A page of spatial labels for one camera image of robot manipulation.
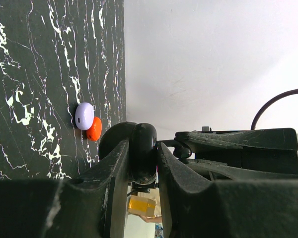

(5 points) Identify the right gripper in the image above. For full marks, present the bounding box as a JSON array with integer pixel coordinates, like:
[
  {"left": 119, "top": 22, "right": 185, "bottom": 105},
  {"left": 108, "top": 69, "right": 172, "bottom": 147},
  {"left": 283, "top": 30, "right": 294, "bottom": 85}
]
[{"left": 175, "top": 128, "right": 298, "bottom": 180}]

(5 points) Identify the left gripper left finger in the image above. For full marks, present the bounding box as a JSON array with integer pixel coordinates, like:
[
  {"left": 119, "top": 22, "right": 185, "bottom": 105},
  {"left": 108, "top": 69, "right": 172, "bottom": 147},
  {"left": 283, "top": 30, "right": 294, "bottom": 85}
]
[{"left": 0, "top": 140, "right": 129, "bottom": 238}]

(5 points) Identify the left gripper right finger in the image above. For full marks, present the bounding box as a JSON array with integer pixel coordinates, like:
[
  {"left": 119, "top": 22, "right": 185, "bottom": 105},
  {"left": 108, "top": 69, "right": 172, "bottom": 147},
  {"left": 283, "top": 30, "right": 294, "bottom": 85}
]
[{"left": 157, "top": 143, "right": 298, "bottom": 238}]

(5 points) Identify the black earbud charging case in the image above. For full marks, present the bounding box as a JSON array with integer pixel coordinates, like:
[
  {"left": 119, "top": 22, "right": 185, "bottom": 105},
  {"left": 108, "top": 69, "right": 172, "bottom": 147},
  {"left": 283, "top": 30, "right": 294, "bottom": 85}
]
[{"left": 98, "top": 122, "right": 157, "bottom": 185}]

